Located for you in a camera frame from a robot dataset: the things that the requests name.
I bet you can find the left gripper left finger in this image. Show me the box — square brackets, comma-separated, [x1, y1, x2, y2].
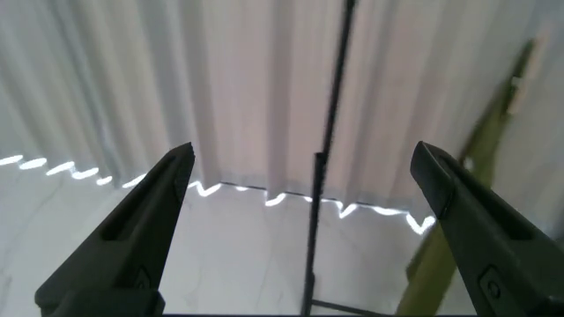
[33, 141, 197, 316]

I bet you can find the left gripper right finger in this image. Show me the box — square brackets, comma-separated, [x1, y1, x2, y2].
[409, 140, 564, 316]

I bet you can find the green printed shirt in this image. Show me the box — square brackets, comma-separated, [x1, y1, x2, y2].
[395, 38, 538, 316]

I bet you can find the black clothes rack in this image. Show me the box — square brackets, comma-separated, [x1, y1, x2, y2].
[300, 0, 384, 316]

